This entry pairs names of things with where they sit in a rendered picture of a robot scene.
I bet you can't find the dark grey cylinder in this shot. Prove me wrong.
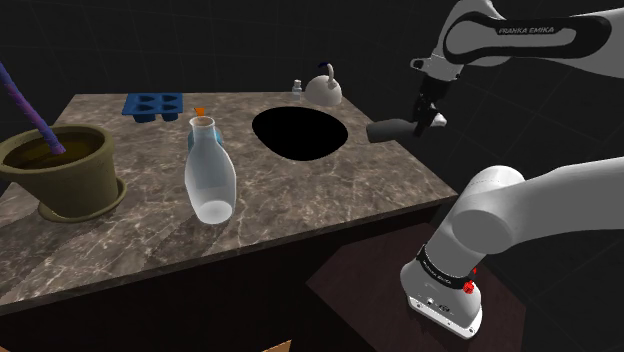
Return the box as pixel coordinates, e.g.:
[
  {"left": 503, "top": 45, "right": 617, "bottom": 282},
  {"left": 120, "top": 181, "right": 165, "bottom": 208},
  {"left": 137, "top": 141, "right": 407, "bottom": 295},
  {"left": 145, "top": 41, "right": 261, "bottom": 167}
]
[{"left": 365, "top": 117, "right": 421, "bottom": 145}]

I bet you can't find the black sink basin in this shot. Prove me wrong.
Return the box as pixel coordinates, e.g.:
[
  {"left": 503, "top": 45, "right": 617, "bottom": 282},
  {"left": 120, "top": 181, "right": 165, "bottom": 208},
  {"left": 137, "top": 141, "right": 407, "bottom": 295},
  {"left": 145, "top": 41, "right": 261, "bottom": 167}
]
[{"left": 251, "top": 106, "right": 350, "bottom": 163}]

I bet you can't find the dark robot stand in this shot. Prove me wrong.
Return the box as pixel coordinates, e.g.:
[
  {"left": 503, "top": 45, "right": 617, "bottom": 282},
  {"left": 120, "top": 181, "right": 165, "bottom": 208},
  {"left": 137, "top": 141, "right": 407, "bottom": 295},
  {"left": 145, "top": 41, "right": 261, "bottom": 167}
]
[{"left": 304, "top": 221, "right": 529, "bottom": 352}]

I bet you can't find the blue object with orange tip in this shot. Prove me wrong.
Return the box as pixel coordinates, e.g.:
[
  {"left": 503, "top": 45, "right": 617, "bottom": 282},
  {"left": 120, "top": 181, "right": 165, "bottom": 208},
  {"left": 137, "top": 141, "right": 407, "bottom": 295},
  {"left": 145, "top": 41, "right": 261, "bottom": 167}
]
[{"left": 192, "top": 107, "right": 225, "bottom": 148}]

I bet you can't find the clear glass bottle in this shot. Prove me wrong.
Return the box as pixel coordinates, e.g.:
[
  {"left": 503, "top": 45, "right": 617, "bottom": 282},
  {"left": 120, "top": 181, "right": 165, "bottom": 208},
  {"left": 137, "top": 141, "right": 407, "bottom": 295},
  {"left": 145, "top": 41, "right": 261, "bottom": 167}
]
[{"left": 183, "top": 115, "right": 238, "bottom": 226}]

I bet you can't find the blue mould tray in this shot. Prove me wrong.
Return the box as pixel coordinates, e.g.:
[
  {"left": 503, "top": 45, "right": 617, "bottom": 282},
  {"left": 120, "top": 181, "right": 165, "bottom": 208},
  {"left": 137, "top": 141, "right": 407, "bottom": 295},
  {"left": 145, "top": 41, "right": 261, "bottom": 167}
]
[{"left": 121, "top": 92, "right": 185, "bottom": 124}]

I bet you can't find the olive plant pot with saucer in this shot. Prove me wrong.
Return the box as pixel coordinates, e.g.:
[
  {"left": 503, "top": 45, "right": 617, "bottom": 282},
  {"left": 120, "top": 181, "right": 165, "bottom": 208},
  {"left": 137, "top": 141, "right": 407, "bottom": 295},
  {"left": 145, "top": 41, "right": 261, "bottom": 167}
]
[{"left": 0, "top": 124, "right": 129, "bottom": 224}]

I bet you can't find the purple plant stem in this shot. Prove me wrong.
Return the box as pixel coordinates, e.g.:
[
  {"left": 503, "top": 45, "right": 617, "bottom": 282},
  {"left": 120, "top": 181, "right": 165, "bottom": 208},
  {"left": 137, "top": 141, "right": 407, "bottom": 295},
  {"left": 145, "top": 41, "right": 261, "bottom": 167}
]
[{"left": 0, "top": 61, "right": 67, "bottom": 157}]

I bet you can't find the white kettle with blue handle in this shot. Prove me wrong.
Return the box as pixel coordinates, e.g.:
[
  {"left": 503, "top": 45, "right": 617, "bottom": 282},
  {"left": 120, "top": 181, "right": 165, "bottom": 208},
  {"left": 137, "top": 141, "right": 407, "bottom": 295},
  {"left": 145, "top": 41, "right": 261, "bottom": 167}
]
[{"left": 303, "top": 62, "right": 344, "bottom": 108}]

